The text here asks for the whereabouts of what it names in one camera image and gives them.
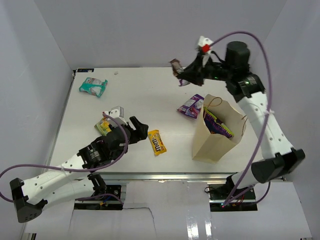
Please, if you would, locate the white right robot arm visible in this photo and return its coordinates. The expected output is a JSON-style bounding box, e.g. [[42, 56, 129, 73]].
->
[[179, 36, 306, 200]]

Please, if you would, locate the yellow M&M's packet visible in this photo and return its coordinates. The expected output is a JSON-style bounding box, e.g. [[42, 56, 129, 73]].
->
[[147, 129, 167, 156]]

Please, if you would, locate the dark blue logo sticker left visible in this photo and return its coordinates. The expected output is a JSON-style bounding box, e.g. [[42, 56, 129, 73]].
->
[[76, 68, 95, 73]]

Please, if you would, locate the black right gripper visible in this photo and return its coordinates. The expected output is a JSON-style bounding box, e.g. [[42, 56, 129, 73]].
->
[[177, 53, 233, 87]]

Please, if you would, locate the green Fox's candy bag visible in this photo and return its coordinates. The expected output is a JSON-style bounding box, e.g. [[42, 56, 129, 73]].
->
[[94, 117, 112, 136]]

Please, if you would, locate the teal tissue packet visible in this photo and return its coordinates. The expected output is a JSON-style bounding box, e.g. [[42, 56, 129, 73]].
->
[[79, 77, 108, 98]]

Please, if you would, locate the brown paper bag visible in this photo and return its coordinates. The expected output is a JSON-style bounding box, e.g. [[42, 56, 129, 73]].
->
[[192, 94, 247, 163]]

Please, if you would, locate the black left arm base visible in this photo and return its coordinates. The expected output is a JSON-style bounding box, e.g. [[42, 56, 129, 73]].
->
[[76, 174, 123, 204]]

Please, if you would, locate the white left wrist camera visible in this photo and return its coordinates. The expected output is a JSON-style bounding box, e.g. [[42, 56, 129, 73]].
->
[[102, 106, 127, 126]]

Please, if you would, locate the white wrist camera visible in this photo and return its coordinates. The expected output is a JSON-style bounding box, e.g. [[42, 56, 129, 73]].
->
[[102, 106, 127, 126], [197, 35, 213, 67]]

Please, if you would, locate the brown chocolate bar wrapper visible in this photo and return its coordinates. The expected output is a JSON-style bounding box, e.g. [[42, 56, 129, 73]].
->
[[169, 58, 190, 87]]

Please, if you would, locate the purple Fox's candy bag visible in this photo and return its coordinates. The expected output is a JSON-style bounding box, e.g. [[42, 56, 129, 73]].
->
[[177, 94, 204, 119]]

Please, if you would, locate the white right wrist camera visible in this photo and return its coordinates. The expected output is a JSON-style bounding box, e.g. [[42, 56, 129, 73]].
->
[[197, 35, 213, 67]]

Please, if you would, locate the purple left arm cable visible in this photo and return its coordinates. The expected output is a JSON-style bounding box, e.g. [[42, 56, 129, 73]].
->
[[0, 113, 130, 204]]

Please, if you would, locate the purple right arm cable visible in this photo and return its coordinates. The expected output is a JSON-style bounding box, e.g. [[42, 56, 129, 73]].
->
[[209, 31, 272, 208]]

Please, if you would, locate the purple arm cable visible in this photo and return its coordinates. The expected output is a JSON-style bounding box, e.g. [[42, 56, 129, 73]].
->
[[209, 31, 272, 208], [0, 113, 130, 204]]

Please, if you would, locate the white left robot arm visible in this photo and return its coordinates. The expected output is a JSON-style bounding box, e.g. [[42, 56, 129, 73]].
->
[[9, 116, 149, 223]]

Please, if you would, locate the dark blue chips bag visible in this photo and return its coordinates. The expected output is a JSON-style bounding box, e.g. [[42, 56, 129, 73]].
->
[[203, 107, 234, 139]]

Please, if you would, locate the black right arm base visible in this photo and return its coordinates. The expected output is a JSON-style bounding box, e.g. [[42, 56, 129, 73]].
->
[[204, 184, 258, 213]]

